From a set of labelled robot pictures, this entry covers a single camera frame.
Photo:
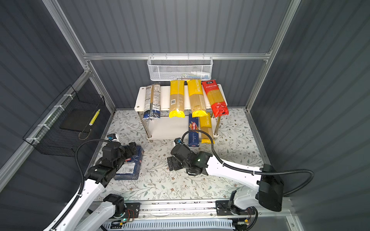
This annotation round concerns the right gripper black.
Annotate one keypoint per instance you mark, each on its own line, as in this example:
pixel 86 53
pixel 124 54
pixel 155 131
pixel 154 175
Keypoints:
pixel 175 164

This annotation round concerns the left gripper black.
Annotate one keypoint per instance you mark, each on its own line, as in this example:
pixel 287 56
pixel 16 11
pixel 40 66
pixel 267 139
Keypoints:
pixel 133 148

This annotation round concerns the dark blue pasta box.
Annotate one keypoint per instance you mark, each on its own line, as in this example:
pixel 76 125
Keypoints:
pixel 130 170

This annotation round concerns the blue Barilla spaghetti box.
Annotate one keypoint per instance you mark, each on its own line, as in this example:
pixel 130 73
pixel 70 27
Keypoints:
pixel 193 136

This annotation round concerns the clear blue spaghetti bag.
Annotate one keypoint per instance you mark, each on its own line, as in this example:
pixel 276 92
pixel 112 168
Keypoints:
pixel 152 106

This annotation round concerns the yellow Pastatime spaghetti bag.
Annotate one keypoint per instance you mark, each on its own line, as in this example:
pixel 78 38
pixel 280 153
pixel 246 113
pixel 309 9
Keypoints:
pixel 206 126

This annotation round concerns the yellow spaghetti bag label up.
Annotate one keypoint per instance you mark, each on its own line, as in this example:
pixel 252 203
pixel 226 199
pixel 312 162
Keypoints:
pixel 177 94

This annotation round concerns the red spaghetti bag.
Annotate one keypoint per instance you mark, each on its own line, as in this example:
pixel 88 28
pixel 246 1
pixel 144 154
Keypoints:
pixel 215 97

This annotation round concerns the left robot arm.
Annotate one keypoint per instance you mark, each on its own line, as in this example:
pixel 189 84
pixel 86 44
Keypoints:
pixel 93 183

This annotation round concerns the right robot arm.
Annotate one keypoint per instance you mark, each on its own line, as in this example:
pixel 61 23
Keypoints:
pixel 261 186

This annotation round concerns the white two-tier shelf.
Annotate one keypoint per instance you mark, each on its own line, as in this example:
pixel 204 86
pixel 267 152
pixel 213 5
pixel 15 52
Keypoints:
pixel 164 128

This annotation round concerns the yellow marker pen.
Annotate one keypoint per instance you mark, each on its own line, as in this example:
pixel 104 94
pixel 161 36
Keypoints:
pixel 92 121

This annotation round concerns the pens in white basket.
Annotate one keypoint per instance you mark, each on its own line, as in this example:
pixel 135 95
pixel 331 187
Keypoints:
pixel 195 75

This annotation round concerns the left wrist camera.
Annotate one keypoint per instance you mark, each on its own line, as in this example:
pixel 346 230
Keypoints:
pixel 113 137

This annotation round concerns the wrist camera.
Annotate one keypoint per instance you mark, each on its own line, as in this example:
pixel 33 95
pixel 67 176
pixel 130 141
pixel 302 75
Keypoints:
pixel 113 137
pixel 178 141

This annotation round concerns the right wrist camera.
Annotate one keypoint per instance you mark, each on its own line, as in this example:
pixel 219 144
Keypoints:
pixel 178 141

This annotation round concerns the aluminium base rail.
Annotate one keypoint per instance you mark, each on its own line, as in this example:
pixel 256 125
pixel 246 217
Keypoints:
pixel 198 209

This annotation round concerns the black wire basket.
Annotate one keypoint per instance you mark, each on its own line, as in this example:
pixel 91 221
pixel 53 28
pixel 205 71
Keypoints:
pixel 66 126

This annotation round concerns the white wire mesh basket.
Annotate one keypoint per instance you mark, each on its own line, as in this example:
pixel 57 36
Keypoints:
pixel 163 69

